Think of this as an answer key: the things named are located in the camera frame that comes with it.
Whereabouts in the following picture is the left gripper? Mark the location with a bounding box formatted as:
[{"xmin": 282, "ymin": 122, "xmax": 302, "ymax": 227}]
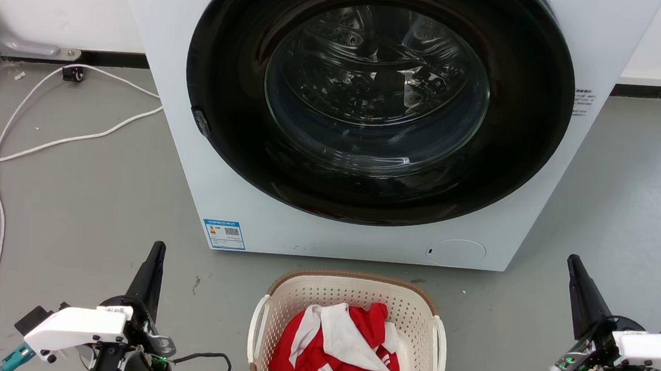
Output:
[{"xmin": 85, "ymin": 237, "xmax": 184, "ymax": 371}]

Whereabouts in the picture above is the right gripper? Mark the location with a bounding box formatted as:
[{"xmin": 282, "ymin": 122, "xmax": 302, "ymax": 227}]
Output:
[{"xmin": 547, "ymin": 254, "xmax": 661, "ymax": 371}]

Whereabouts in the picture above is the beige plastic laundry basket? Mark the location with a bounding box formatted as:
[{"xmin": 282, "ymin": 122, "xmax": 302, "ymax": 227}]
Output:
[{"xmin": 245, "ymin": 265, "xmax": 453, "ymax": 371}]

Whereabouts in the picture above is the blue energy label sticker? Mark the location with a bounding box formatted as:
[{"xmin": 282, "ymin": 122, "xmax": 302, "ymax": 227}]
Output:
[{"xmin": 202, "ymin": 218, "xmax": 248, "ymax": 251}]

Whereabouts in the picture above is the round white filter cover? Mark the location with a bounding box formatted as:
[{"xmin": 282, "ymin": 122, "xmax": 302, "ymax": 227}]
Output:
[{"xmin": 424, "ymin": 237, "xmax": 487, "ymax": 270}]

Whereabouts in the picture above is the black round washer door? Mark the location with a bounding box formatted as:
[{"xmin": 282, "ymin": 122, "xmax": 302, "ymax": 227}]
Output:
[{"xmin": 176, "ymin": 0, "xmax": 583, "ymax": 239}]

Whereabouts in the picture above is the red and white garment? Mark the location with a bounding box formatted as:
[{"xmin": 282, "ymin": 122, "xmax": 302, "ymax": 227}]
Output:
[{"xmin": 269, "ymin": 296, "xmax": 407, "ymax": 371}]

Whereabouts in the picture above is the white front-load washing machine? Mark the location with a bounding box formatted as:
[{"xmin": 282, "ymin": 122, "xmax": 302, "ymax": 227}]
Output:
[{"xmin": 99, "ymin": 0, "xmax": 661, "ymax": 282}]

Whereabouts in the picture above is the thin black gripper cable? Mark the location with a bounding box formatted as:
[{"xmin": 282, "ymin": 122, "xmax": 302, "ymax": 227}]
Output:
[{"xmin": 169, "ymin": 349, "xmax": 233, "ymax": 371}]

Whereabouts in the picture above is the teal cable connector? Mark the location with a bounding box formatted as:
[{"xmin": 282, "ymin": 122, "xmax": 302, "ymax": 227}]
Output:
[{"xmin": 0, "ymin": 342, "xmax": 37, "ymax": 371}]

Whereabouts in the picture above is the thick white power cable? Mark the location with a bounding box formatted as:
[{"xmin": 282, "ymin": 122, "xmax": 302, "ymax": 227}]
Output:
[{"xmin": 0, "ymin": 94, "xmax": 164, "ymax": 187}]

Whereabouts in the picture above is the thin white cable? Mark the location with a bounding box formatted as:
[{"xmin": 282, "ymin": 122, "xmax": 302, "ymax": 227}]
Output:
[{"xmin": 0, "ymin": 58, "xmax": 164, "ymax": 371}]

